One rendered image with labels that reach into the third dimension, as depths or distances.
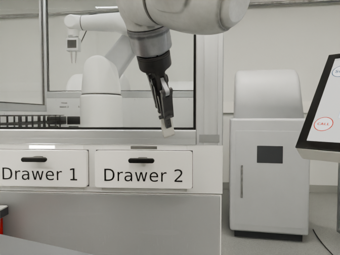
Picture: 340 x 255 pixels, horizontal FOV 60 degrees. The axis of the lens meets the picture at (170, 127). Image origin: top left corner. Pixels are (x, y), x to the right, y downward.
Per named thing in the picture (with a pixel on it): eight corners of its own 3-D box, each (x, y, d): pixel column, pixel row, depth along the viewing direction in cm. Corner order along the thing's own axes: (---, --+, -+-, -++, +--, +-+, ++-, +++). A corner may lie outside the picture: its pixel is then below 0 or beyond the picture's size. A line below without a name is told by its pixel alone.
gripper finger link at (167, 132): (170, 112, 75) (171, 113, 75) (174, 133, 79) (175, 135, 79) (159, 115, 75) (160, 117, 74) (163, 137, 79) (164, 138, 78)
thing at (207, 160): (222, 194, 87) (222, 145, 87) (-101, 188, 94) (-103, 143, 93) (204, 152, 182) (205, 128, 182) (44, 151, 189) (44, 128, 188)
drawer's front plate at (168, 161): (192, 188, 86) (192, 151, 86) (94, 187, 88) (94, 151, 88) (192, 187, 88) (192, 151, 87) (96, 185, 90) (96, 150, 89)
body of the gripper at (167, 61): (175, 52, 62) (180, 90, 68) (162, 41, 69) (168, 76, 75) (141, 61, 61) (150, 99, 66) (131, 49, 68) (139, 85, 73)
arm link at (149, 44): (160, 15, 66) (165, 41, 70) (122, 25, 64) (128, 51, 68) (175, 24, 59) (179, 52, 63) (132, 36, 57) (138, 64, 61)
